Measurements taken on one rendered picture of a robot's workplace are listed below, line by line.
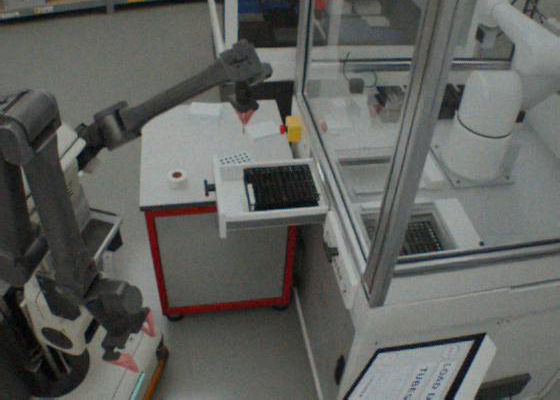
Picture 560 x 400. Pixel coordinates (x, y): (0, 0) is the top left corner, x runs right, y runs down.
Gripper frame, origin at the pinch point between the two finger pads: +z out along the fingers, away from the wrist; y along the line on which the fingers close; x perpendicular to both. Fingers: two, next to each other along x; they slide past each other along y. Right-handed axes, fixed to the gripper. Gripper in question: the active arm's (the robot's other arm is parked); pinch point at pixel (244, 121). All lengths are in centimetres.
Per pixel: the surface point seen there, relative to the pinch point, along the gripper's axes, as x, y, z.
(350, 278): 7, -71, 4
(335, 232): 0, -55, 4
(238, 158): 1.3, 2.9, 18.1
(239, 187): 10.7, -15.4, 13.6
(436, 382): 21, -113, -20
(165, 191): 31.0, 2.9, 20.6
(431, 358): 16, -107, -16
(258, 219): 14.5, -34.8, 9.4
